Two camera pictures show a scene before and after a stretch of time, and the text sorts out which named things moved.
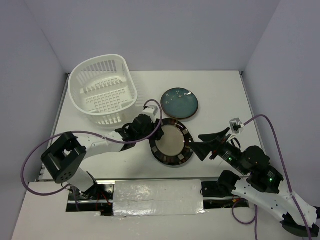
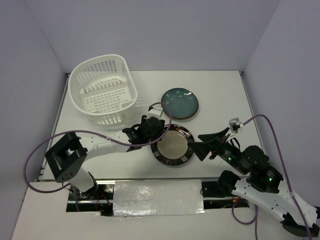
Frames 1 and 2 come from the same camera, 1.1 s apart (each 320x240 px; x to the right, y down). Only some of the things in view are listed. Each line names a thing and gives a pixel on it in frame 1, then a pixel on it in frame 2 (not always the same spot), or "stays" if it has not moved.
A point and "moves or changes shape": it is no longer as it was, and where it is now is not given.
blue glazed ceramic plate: [179, 106] stays
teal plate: [179, 103] stays
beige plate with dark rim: [173, 148] moves or changes shape
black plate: [174, 147] stays
